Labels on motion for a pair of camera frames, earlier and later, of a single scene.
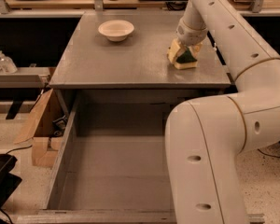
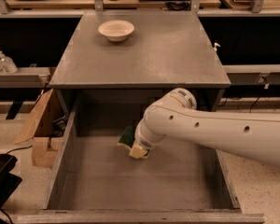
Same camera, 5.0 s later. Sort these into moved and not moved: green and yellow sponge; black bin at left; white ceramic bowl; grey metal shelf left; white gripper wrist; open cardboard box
Moved: white gripper wrist; green and yellow sponge
Not moved: white ceramic bowl; black bin at left; open cardboard box; grey metal shelf left
